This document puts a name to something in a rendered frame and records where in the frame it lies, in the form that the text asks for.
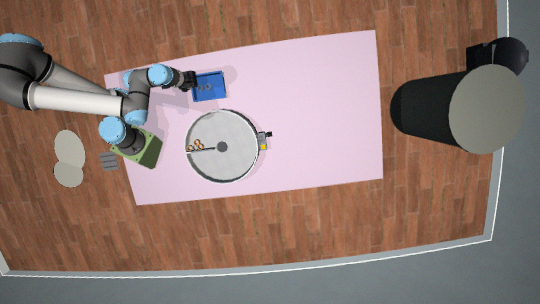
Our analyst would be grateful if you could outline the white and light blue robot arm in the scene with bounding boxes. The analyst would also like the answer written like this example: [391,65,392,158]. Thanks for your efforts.
[0,33,184,156]

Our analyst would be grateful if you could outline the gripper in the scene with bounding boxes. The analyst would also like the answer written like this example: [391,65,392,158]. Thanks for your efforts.
[178,70,198,92]

